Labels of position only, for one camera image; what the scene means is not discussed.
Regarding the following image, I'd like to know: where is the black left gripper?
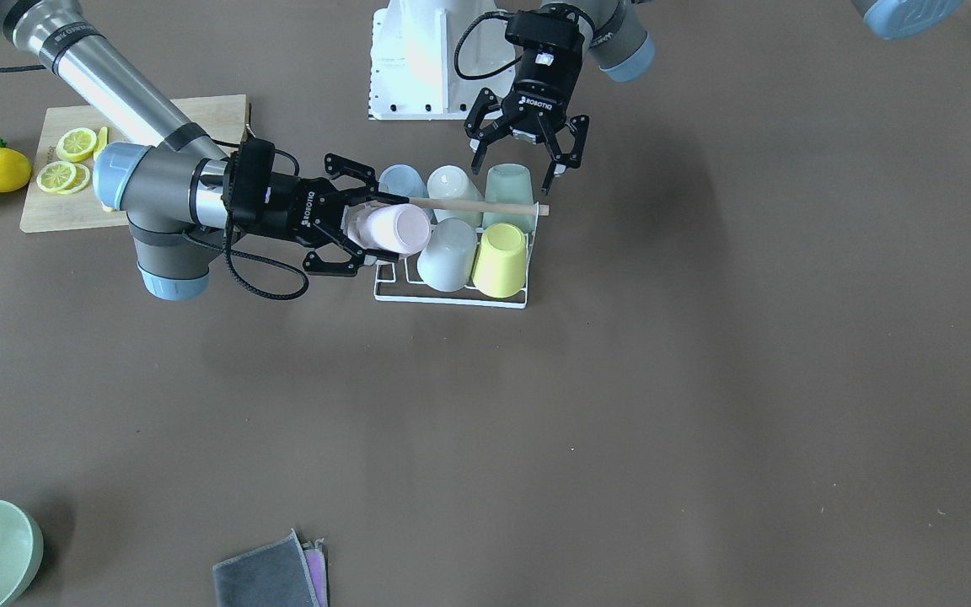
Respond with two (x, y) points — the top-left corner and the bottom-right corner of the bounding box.
(464, 51), (590, 195)

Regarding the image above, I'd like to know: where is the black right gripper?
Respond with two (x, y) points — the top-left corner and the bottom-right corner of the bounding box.
(271, 153), (410, 277)

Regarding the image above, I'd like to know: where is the mint green plastic cup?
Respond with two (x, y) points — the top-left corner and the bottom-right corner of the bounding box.
(481, 163), (536, 234)

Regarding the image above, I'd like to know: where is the pink plastic cup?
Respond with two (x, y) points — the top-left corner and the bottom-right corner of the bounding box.
(346, 204), (432, 256)

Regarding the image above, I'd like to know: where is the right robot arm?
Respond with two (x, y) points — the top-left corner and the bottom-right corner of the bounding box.
(0, 1), (431, 301)

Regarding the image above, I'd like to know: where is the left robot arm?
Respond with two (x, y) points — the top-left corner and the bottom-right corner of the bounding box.
(464, 1), (656, 193)

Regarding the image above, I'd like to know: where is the light blue plastic cup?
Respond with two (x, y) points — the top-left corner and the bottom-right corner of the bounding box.
(378, 164), (431, 229)

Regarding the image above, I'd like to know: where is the white plastic cup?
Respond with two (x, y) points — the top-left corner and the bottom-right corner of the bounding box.
(426, 165), (483, 229)

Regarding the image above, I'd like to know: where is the grey plastic cup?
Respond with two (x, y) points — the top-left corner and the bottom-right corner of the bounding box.
(416, 218), (478, 293)

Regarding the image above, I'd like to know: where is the yellow plastic cup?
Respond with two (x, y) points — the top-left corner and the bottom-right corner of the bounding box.
(471, 223), (527, 298)

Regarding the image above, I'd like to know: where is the wooden cutting board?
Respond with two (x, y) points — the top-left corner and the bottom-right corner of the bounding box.
(19, 94), (250, 234)

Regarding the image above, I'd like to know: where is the lemon slice upper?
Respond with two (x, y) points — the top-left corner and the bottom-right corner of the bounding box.
(55, 127), (99, 163)

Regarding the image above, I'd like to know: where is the lemon slice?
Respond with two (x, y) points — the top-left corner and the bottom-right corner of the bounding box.
(35, 160), (92, 196)
(55, 127), (99, 163)

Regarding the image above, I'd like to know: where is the lemon slice lower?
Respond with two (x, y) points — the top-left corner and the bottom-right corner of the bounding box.
(35, 160), (92, 196)

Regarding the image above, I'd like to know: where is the folded grey cloth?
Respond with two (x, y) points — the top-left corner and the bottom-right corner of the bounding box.
(212, 531), (330, 606)

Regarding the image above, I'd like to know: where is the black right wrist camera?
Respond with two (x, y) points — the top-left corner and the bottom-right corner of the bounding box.
(221, 137), (275, 227)

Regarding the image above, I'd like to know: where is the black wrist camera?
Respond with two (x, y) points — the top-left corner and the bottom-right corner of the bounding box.
(221, 137), (275, 227)
(504, 10), (585, 51)

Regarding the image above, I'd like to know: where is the white wire cup holder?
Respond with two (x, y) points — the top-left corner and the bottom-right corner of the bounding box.
(373, 197), (550, 309)

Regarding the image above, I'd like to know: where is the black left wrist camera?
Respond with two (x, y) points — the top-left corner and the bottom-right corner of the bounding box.
(504, 10), (585, 51)

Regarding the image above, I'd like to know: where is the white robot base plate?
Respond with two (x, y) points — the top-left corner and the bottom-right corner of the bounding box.
(367, 1), (516, 121)

